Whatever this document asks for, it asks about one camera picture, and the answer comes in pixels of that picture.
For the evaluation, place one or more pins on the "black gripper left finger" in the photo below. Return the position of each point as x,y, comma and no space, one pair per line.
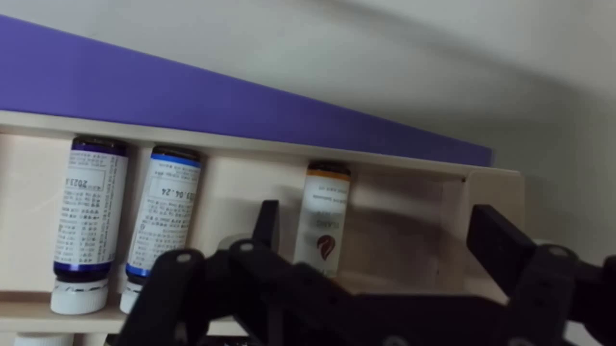
276,303

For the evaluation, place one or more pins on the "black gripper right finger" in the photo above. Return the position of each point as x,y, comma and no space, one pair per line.
547,286

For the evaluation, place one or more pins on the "light blue cap bottle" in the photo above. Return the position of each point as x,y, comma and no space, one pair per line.
164,215

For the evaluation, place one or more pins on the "orange cap small bottle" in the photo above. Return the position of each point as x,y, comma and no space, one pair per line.
322,216

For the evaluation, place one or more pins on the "dark blue cap bottle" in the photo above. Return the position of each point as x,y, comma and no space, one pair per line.
89,224

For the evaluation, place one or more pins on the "wooden compartment tray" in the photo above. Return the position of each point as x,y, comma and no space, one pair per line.
405,226

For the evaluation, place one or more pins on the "purple mat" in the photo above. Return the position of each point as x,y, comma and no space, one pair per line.
51,72

